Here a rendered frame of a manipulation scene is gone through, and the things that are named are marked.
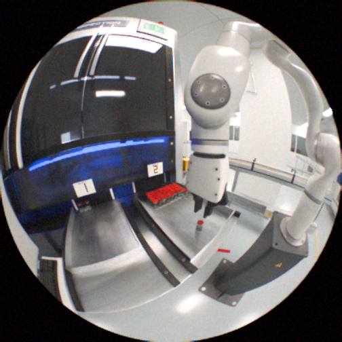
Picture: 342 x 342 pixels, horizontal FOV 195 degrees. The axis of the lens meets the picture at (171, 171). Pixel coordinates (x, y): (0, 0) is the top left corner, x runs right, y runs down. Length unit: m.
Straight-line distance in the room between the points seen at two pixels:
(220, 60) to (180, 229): 0.42
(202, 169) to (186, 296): 1.13
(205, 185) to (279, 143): 1.60
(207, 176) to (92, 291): 0.42
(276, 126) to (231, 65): 1.63
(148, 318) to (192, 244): 1.02
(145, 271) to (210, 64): 0.41
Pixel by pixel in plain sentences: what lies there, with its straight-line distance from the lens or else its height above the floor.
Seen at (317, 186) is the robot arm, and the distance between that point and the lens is 0.48.
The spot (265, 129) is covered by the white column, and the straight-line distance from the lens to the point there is 1.74.
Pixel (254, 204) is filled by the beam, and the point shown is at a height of 0.51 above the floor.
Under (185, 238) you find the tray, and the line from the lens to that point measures 0.35.
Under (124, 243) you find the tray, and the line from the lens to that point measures 0.37.
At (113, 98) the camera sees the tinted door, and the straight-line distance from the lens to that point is 0.47.
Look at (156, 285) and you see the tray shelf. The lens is 0.30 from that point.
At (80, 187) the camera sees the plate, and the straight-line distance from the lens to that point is 0.46.
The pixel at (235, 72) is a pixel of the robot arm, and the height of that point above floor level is 1.26.
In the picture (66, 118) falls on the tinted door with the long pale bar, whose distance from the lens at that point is 0.47.
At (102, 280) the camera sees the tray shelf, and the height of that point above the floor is 0.88.
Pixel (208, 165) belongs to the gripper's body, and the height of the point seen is 1.12.
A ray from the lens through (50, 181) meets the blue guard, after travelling 0.50.
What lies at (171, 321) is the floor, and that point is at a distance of 1.21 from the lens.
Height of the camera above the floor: 1.18
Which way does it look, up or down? 20 degrees down
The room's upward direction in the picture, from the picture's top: 1 degrees counter-clockwise
